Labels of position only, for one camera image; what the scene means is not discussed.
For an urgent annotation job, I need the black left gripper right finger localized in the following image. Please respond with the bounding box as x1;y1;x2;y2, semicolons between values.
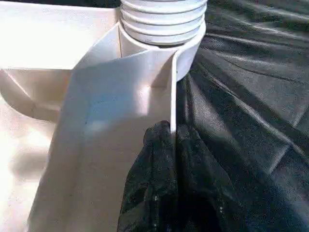
175;124;244;232

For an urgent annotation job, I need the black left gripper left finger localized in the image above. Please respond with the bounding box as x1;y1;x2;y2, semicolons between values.
117;120;178;232

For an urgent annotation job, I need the white plastic table top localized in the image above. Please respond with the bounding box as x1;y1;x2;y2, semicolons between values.
0;0;208;232

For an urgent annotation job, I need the white plastic table leg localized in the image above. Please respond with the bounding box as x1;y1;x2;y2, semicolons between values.
119;0;208;47

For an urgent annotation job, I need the black mat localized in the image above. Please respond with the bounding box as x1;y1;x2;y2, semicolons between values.
0;0;309;232

